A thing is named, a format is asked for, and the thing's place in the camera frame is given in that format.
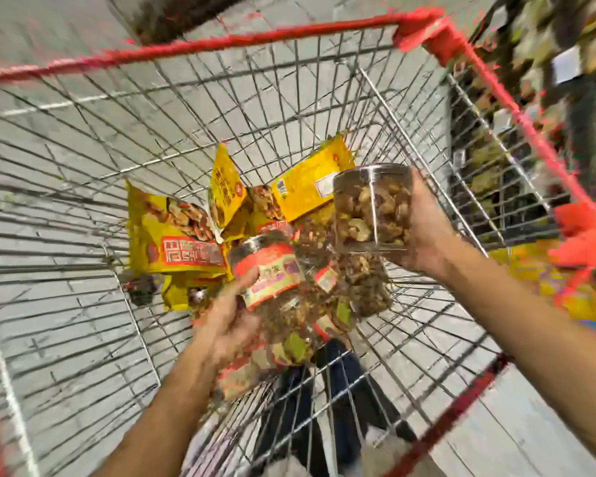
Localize yellow nut bag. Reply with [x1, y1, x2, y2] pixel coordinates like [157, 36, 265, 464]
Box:
[126, 180, 228, 277]
[209, 144, 250, 235]
[267, 134, 358, 223]

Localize red-label clear nut jar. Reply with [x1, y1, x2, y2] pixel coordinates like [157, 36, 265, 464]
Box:
[227, 230, 309, 316]
[332, 162, 417, 255]

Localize person's left forearm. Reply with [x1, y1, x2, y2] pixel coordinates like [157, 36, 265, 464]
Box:
[94, 343, 234, 477]

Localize flat yellow box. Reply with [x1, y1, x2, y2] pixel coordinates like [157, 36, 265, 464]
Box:
[489, 238, 596, 325]

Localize red-trimmed wire shopping cart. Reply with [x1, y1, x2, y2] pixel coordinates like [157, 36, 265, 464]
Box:
[0, 7, 596, 477]

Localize pile of snacks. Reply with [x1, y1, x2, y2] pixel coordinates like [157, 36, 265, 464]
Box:
[183, 208, 395, 405]

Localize person's dark trousers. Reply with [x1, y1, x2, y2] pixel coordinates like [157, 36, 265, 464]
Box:
[246, 337, 421, 477]

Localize person's right hand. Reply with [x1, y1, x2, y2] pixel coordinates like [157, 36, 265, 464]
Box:
[387, 168, 459, 280]

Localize person's right forearm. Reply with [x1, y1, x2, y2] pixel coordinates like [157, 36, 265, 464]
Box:
[432, 238, 596, 470]

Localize white printed display stand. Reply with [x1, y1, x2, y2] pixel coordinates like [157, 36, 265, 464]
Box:
[129, 0, 252, 46]

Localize person's left hand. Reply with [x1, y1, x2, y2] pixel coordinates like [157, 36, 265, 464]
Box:
[191, 268, 266, 370]

